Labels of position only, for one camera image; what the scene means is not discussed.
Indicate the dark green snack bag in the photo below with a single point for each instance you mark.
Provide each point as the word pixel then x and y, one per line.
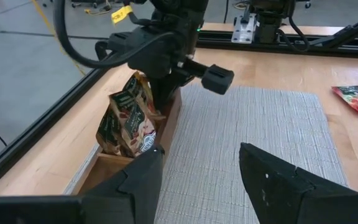
pixel 106 133

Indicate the beige tea bag packet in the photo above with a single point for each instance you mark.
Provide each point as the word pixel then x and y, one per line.
pixel 135 124

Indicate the grey woven placemat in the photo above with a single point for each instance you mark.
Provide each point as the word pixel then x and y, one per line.
pixel 244 118

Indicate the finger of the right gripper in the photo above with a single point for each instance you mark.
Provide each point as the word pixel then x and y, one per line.
pixel 174 87
pixel 159 91

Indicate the red tea bag packet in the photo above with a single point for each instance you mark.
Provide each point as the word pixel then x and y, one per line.
pixel 356 99

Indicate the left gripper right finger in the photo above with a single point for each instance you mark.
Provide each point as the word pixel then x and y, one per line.
pixel 269 186

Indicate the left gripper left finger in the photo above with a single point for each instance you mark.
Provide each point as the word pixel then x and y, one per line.
pixel 135 196

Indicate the wooden three-compartment box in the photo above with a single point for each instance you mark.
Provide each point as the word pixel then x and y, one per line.
pixel 104 171

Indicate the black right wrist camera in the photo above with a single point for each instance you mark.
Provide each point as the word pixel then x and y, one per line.
pixel 120 39

